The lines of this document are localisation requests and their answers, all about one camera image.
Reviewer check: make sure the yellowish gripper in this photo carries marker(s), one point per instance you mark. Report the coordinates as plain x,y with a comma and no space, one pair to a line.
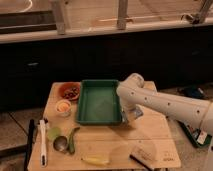
129,114

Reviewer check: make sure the blue-grey sponge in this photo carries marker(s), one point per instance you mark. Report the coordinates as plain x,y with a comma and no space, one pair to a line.
138,113

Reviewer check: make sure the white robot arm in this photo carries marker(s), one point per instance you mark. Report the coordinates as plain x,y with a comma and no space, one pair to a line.
194,112

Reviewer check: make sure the green plastic tray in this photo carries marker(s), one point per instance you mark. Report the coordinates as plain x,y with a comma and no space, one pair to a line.
98,103

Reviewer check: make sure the orange bowl with beans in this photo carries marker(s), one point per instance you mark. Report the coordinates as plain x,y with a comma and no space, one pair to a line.
69,91

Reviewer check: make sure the yellow banana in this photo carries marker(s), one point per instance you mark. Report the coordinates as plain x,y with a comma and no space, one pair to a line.
95,161

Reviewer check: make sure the small cup with orange content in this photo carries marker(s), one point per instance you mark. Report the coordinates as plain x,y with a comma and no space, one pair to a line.
63,108

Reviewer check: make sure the green cucumber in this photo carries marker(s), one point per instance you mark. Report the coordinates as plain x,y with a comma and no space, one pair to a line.
71,145

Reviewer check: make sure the wooden brush with black bristles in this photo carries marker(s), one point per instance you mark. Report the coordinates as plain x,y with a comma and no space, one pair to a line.
142,157

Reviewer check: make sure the black device on floor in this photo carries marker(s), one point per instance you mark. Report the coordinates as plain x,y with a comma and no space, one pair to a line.
192,92

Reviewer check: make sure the small metal cup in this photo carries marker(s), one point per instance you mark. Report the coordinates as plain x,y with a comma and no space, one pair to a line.
60,144

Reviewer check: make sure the light green cup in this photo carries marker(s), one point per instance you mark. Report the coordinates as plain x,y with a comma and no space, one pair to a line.
53,133

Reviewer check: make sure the green bin with items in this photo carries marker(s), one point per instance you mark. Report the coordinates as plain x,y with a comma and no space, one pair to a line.
193,135

